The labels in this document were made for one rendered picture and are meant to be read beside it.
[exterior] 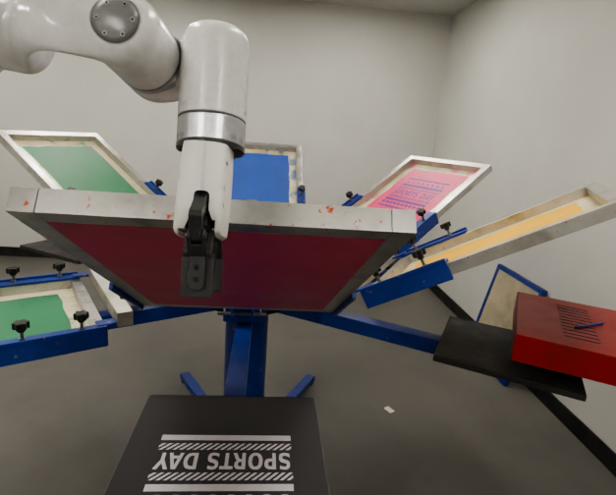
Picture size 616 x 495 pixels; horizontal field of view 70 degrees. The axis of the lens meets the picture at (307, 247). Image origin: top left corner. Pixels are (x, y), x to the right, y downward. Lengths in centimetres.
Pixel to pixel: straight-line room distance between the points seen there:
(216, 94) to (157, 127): 488
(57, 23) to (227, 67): 16
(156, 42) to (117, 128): 500
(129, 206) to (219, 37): 28
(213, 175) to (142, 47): 14
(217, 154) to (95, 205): 27
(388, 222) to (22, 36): 49
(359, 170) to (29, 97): 370
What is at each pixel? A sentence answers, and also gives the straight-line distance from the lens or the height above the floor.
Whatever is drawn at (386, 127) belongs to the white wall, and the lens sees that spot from 540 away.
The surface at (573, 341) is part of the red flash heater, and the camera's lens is 159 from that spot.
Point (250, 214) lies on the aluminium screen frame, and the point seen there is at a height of 154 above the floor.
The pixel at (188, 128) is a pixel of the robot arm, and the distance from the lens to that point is 49.
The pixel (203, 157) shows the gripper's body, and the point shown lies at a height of 163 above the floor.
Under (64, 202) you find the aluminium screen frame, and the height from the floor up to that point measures 154.
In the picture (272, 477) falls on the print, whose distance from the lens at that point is 105.
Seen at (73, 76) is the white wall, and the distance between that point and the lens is 566.
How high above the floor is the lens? 166
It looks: 15 degrees down
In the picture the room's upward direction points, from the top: 4 degrees clockwise
